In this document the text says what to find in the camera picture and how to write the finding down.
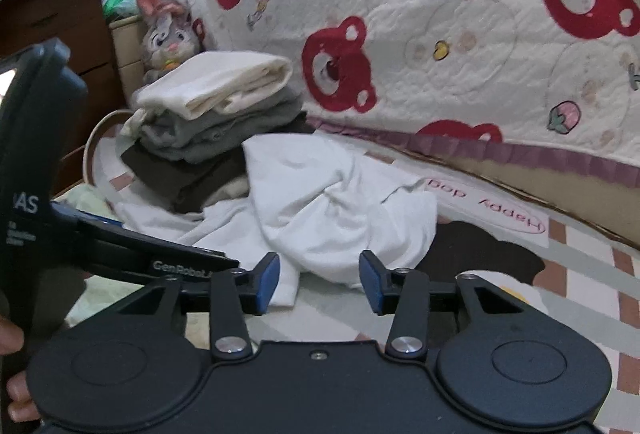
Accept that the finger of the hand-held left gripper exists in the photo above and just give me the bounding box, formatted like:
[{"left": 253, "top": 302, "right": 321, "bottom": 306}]
[{"left": 50, "top": 204, "right": 242, "bottom": 288}]

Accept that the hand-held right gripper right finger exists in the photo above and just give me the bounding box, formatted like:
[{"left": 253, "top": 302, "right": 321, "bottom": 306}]
[{"left": 359, "top": 250, "right": 525, "bottom": 361}]

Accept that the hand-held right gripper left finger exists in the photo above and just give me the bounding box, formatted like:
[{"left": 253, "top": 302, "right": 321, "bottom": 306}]
[{"left": 116, "top": 251, "right": 281, "bottom": 363}]

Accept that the white shirt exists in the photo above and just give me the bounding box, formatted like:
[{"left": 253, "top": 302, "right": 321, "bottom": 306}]
[{"left": 117, "top": 134, "right": 441, "bottom": 310}]

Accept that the person's left hand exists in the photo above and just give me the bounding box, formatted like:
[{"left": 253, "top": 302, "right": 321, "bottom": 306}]
[{"left": 0, "top": 318, "right": 41, "bottom": 422}]

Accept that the brown wooden cabinet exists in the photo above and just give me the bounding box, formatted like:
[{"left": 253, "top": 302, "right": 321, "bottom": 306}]
[{"left": 0, "top": 0, "right": 121, "bottom": 195}]

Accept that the cream bedside box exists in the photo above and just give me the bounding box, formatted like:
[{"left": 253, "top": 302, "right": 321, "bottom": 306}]
[{"left": 109, "top": 11, "right": 151, "bottom": 100}]

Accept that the grey folded garment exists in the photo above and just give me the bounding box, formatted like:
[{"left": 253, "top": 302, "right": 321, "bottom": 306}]
[{"left": 132, "top": 96, "right": 308, "bottom": 165}]

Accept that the grey bunny plush toy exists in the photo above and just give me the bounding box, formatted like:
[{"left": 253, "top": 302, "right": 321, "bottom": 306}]
[{"left": 136, "top": 0, "right": 203, "bottom": 85}]

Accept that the beige mattress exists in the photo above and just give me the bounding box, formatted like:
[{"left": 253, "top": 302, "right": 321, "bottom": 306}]
[{"left": 310, "top": 129, "right": 640, "bottom": 250}]

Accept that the bear print quilt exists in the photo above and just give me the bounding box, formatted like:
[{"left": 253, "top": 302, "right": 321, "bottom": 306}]
[{"left": 185, "top": 0, "right": 640, "bottom": 190}]

